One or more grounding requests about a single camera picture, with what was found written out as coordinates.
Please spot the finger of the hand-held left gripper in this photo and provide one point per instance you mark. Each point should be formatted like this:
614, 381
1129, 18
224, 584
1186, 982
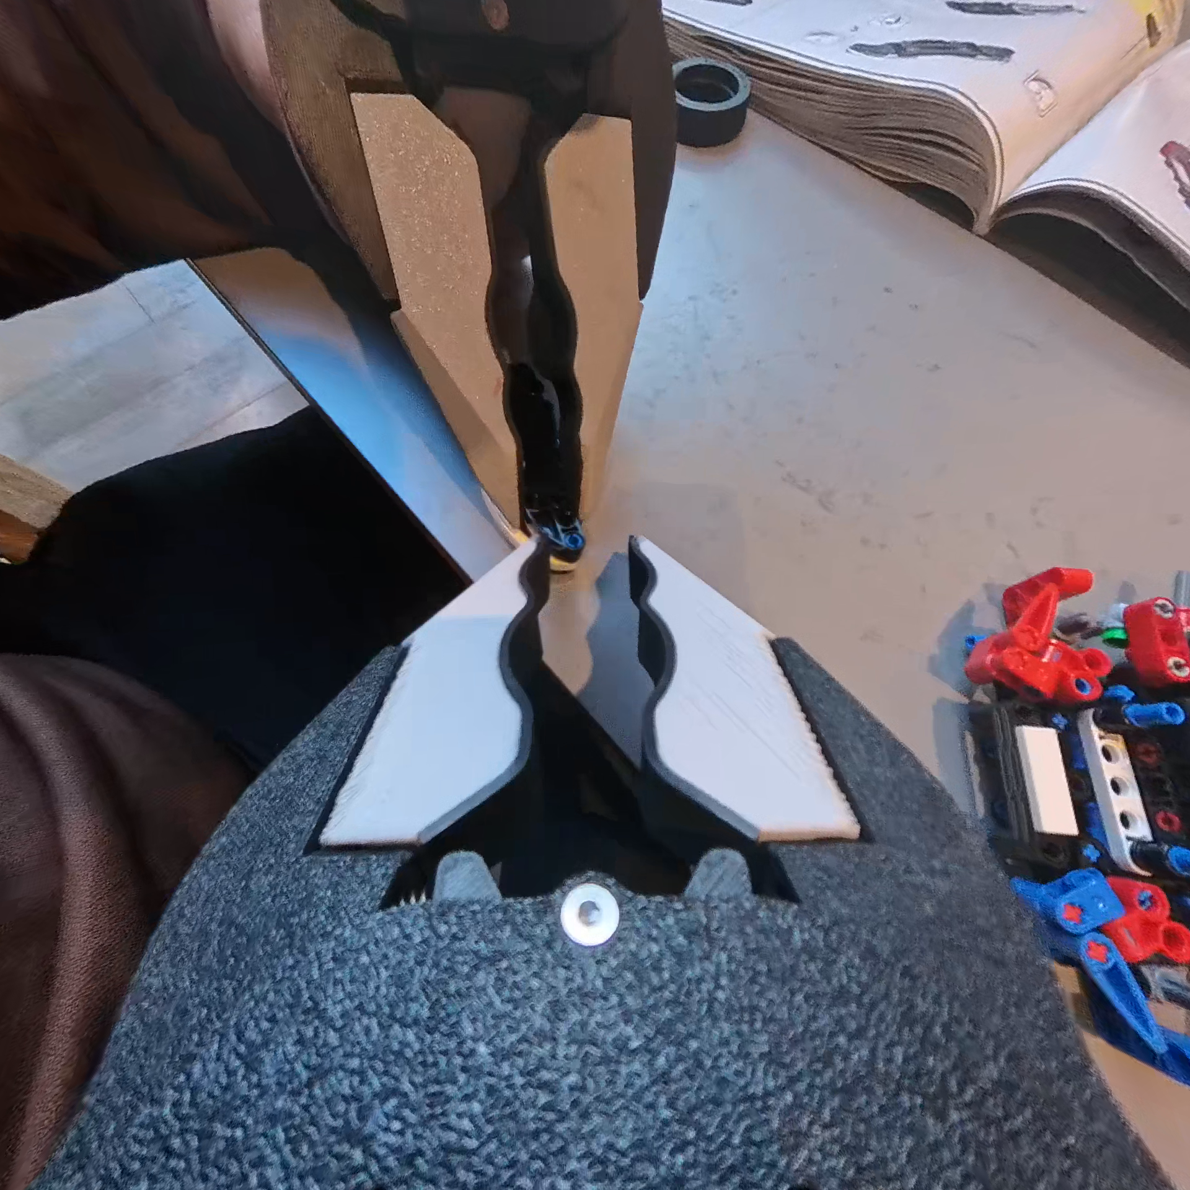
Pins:
418, 242
599, 279

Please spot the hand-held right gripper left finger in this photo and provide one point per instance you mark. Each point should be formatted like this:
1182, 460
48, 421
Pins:
436, 736

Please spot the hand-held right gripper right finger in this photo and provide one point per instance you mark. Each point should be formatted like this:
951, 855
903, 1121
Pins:
744, 727

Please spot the black brick panel assembly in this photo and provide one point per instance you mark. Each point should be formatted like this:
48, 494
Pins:
548, 457

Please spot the toy brick race car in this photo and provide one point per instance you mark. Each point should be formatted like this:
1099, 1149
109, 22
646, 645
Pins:
1077, 773

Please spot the person's left forearm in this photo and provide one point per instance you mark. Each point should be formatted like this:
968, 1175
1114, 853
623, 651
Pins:
111, 140

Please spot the black rubber toy tire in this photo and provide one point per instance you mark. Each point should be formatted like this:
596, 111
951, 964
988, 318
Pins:
710, 105

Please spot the open instruction book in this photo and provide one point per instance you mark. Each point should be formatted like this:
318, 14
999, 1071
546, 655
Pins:
883, 85

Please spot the person's brown trouser leg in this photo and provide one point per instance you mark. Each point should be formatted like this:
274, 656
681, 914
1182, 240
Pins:
83, 838

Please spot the brown wooden board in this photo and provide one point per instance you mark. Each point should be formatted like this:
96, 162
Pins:
27, 508

